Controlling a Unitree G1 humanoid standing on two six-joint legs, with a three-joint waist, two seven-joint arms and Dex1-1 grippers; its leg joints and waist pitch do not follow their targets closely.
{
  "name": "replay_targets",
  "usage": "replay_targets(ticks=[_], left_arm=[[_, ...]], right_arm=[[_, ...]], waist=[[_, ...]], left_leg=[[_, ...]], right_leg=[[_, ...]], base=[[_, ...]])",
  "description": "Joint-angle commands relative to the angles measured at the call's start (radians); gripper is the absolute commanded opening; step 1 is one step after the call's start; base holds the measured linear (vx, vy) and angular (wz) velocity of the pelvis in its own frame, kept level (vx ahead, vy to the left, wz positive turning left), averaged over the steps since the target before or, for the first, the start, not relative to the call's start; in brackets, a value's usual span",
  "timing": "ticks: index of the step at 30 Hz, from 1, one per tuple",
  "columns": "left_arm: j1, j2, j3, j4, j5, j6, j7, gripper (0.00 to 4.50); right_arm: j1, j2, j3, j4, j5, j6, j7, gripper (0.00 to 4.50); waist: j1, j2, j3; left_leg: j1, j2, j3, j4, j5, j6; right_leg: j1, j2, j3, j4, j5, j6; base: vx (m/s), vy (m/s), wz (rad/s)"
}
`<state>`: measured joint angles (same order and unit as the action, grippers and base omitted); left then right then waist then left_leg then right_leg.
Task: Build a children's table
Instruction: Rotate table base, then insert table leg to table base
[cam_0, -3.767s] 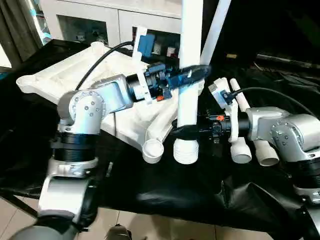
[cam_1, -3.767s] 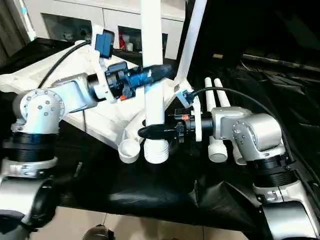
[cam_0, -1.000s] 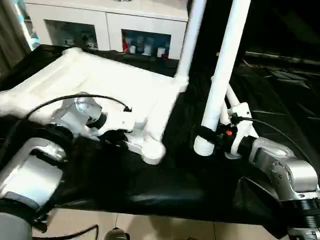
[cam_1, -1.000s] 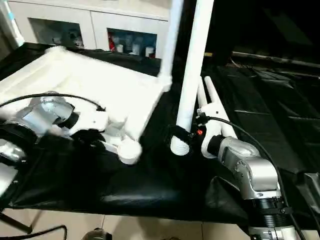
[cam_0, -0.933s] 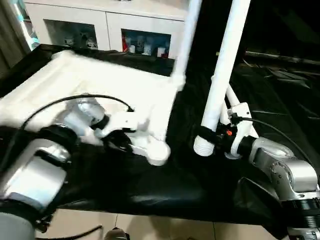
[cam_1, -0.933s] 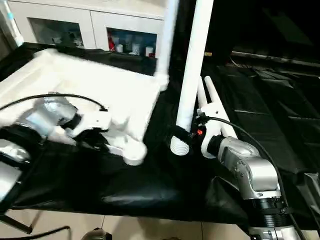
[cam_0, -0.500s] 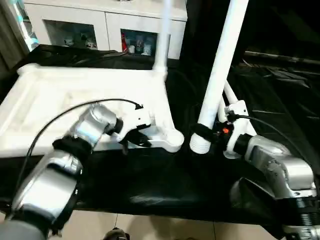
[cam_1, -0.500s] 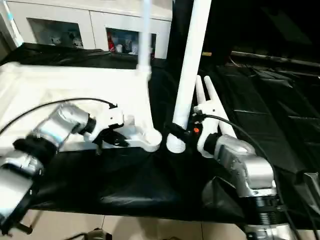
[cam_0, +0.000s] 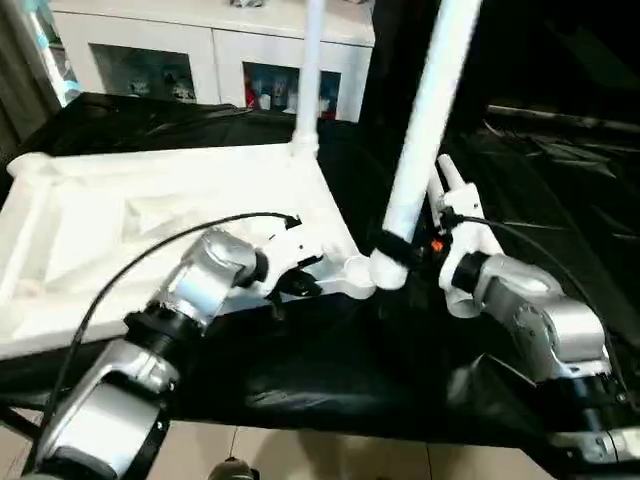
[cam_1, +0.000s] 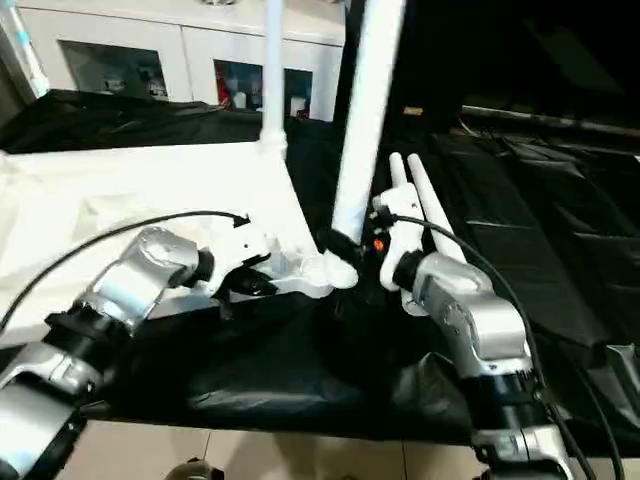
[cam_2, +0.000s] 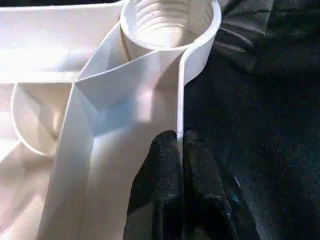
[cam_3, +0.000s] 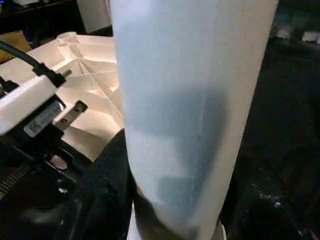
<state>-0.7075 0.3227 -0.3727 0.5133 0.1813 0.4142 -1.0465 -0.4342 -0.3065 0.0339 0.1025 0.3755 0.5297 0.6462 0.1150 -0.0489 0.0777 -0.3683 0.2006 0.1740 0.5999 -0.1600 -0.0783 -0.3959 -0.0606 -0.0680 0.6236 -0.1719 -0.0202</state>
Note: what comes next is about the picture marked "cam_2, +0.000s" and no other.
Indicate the white plastic table top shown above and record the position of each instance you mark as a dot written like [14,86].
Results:
[100,85]

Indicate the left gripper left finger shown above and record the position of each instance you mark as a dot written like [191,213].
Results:
[157,195]

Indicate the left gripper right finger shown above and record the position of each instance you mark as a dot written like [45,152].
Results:
[210,200]

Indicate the black plastic mat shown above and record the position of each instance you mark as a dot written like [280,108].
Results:
[260,125]

